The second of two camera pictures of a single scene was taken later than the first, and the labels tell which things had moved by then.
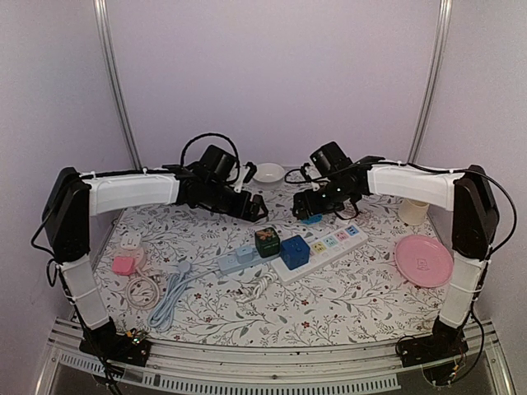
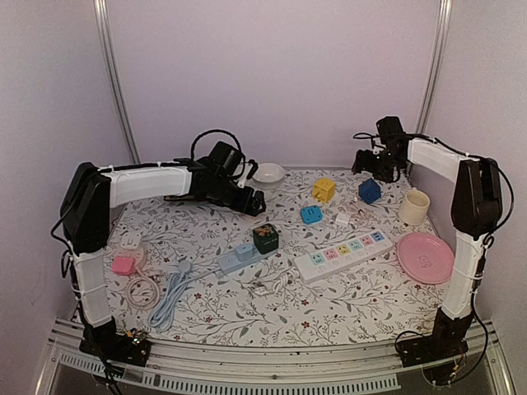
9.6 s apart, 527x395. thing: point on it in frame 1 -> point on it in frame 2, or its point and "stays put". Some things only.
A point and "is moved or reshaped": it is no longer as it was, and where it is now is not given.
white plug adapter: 131,240 stays put
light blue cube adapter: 313,220 stays put
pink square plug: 123,265 stays put
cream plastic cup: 412,211 stays put
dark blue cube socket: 294,252 is moved or reshaped
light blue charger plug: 244,254 stays put
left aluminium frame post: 103,16 stays put
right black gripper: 314,208 -> 361,161
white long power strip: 323,248 -> 312,266
